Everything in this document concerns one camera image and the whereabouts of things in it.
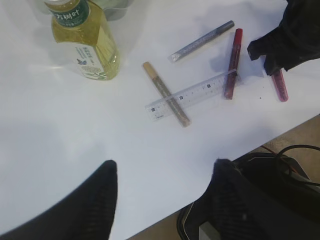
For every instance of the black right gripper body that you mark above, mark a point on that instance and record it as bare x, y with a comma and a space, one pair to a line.
297, 35

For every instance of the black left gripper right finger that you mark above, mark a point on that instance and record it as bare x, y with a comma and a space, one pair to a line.
240, 205

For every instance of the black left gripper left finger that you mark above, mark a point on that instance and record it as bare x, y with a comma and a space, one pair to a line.
87, 213

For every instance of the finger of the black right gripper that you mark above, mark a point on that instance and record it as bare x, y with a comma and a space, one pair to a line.
273, 63

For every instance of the pink handled scissors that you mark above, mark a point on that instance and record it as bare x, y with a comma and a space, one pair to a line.
280, 86

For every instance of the yellow liquid plastic bottle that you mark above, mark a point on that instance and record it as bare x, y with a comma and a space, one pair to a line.
81, 29

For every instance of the red marker pen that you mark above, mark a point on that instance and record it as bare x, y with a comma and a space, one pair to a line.
233, 64

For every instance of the silver glitter pen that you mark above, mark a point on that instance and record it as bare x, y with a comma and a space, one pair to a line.
198, 43

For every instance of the gold glitter pen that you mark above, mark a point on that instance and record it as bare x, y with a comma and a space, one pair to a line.
165, 93

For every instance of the clear plastic ruler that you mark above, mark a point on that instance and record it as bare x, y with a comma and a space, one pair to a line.
190, 96

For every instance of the green wavy plastic plate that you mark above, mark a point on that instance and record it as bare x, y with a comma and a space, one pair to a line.
113, 9

